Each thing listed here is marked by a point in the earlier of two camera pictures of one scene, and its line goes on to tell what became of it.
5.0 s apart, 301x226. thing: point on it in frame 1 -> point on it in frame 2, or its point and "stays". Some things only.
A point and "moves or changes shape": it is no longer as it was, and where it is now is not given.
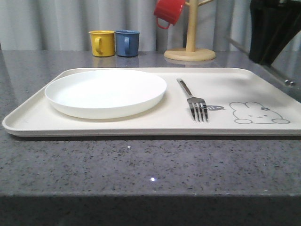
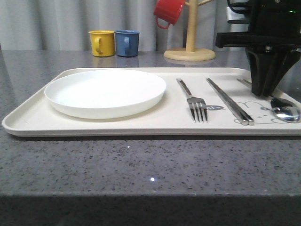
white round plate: (106, 93) stays
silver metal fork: (195, 101) stays
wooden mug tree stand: (191, 52) stays
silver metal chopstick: (267, 70) moves or changes shape
